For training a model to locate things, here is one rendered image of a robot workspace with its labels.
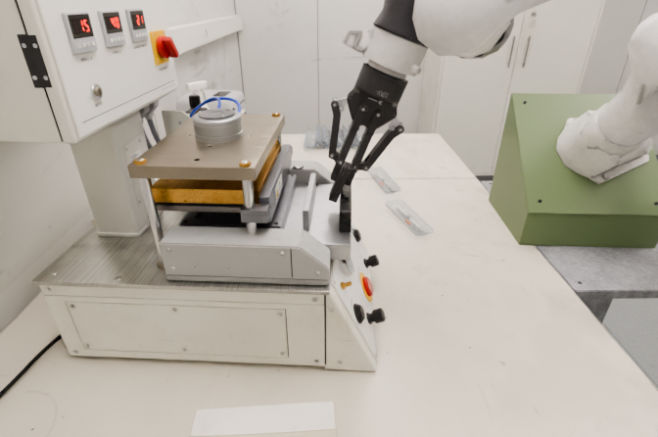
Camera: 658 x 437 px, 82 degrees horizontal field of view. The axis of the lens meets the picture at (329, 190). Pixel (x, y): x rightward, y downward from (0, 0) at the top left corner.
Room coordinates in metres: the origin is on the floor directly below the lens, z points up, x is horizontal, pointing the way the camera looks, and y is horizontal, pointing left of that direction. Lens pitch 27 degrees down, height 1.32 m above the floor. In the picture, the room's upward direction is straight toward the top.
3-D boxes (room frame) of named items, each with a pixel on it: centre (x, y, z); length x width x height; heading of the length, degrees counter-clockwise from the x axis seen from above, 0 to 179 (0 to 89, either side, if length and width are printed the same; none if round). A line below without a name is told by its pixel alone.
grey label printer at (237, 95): (1.59, 0.49, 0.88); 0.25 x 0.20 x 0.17; 85
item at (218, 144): (0.64, 0.22, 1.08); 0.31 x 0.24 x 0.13; 177
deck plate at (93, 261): (0.62, 0.22, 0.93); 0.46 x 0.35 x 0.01; 87
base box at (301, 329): (0.64, 0.18, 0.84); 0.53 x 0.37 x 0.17; 87
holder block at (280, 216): (0.62, 0.15, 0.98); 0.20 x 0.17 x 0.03; 177
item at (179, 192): (0.63, 0.18, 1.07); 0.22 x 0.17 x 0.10; 177
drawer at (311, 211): (0.62, 0.11, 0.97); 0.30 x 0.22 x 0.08; 87
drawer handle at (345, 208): (0.61, -0.03, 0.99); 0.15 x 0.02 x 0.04; 177
